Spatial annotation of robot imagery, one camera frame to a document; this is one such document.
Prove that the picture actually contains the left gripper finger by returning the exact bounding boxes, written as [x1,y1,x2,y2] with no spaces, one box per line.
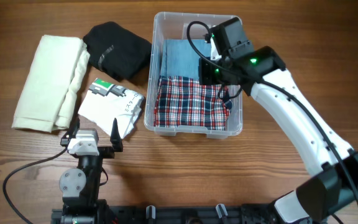
[68,117,80,139]
[110,118,122,146]

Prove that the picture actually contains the blue denim jeans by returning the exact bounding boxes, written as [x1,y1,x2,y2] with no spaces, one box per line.
[160,39,200,80]

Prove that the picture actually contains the red navy plaid shirt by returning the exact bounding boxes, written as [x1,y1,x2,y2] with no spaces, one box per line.
[154,76,232,131]

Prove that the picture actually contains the black garment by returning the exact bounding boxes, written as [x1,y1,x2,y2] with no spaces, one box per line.
[83,21,152,80]

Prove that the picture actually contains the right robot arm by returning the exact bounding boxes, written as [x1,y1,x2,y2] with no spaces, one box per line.
[200,18,358,223]

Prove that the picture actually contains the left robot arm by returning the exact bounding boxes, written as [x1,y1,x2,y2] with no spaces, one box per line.
[51,119,123,224]

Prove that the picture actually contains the clear plastic storage container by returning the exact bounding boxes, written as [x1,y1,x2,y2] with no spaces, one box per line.
[144,12,243,139]

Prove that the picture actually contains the folded cream white cloth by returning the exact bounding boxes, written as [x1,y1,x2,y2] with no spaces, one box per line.
[12,35,90,133]

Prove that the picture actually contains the white printed t-shirt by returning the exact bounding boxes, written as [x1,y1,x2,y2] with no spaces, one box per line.
[78,78,144,139]

